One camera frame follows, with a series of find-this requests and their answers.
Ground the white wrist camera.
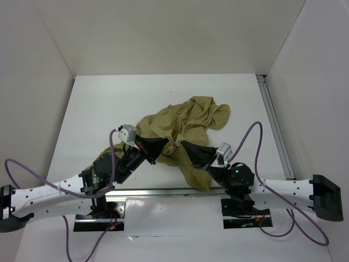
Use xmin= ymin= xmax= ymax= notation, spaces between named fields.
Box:
xmin=118 ymin=124 xmax=138 ymax=148
xmin=215 ymin=142 xmax=233 ymax=165

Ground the aluminium rail right side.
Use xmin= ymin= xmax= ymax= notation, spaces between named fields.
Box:
xmin=256 ymin=75 xmax=296 ymax=180

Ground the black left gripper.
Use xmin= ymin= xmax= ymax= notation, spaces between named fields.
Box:
xmin=115 ymin=134 xmax=169 ymax=183

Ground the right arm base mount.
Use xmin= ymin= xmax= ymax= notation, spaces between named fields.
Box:
xmin=221 ymin=199 xmax=273 ymax=229

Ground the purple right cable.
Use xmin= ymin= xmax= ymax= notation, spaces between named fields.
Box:
xmin=228 ymin=121 xmax=330 ymax=247

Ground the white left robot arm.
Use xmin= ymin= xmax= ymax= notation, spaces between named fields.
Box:
xmin=1 ymin=136 xmax=169 ymax=233

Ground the aluminium rail front edge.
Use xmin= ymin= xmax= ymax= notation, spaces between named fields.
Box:
xmin=106 ymin=188 xmax=226 ymax=198

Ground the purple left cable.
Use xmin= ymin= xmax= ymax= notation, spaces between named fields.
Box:
xmin=4 ymin=127 xmax=123 ymax=262

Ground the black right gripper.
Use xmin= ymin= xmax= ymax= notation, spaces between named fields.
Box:
xmin=181 ymin=139 xmax=231 ymax=189

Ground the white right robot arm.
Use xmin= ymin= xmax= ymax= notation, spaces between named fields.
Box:
xmin=181 ymin=141 xmax=344 ymax=222

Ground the purple cable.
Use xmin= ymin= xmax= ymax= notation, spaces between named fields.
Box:
xmin=228 ymin=121 xmax=330 ymax=247
xmin=4 ymin=127 xmax=123 ymax=262

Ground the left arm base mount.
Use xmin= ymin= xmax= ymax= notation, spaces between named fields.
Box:
xmin=73 ymin=197 xmax=126 ymax=232

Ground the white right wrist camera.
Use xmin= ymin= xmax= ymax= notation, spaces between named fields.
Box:
xmin=215 ymin=142 xmax=233 ymax=165

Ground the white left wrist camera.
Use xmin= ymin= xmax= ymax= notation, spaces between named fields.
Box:
xmin=118 ymin=124 xmax=138 ymax=148

